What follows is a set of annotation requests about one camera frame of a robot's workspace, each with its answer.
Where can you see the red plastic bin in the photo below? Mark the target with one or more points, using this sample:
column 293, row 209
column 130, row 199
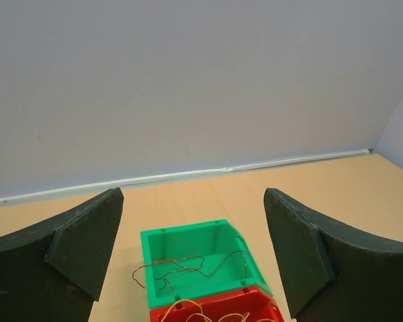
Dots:
column 245, row 304

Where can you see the far green plastic bin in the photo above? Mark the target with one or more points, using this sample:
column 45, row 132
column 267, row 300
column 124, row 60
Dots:
column 196, row 261

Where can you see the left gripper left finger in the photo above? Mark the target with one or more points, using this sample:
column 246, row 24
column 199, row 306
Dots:
column 54, row 270

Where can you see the aluminium table edge frame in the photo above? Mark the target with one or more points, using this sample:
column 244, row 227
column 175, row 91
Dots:
column 85, row 189

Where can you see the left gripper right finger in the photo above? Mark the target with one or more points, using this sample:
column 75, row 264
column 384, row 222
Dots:
column 331, row 271

